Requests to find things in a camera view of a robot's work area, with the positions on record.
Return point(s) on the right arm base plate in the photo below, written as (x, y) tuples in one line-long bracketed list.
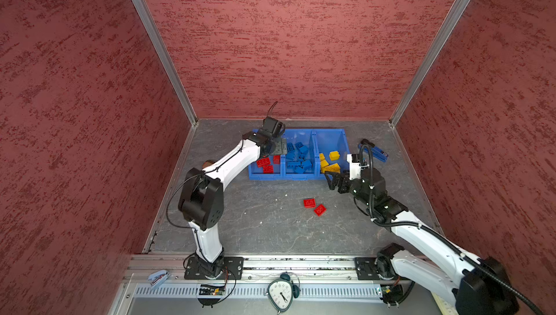
[(373, 269)]

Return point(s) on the heart-shaped white clock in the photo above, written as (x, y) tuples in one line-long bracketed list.
[(283, 291)]

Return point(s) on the plaid glasses case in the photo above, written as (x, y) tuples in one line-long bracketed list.
[(208, 163)]

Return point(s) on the blue legos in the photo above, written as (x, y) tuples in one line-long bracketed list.
[(298, 159)]

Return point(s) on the red lego upside down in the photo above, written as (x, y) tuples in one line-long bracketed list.
[(309, 203)]

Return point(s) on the yellow legos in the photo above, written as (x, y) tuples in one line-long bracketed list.
[(330, 163)]

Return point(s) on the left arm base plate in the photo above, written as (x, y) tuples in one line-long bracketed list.
[(198, 269)]

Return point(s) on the blue three-compartment bin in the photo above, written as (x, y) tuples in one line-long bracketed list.
[(318, 140)]

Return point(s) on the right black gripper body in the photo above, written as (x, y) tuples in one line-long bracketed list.
[(354, 186)]

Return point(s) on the blue black stapler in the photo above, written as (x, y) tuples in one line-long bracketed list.
[(377, 153)]

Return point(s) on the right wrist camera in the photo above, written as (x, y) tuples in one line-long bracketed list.
[(356, 165)]

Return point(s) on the small blue stapler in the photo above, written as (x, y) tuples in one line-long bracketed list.
[(158, 278)]

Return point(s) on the aluminium rail frame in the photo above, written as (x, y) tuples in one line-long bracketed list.
[(329, 285)]

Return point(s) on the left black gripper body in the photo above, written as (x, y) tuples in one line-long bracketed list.
[(278, 148)]

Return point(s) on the red rounded lego brick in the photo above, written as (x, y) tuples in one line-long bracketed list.
[(320, 210)]

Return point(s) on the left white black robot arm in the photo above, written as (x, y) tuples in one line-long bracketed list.
[(201, 200)]

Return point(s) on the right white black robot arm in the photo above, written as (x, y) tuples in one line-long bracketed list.
[(468, 283)]

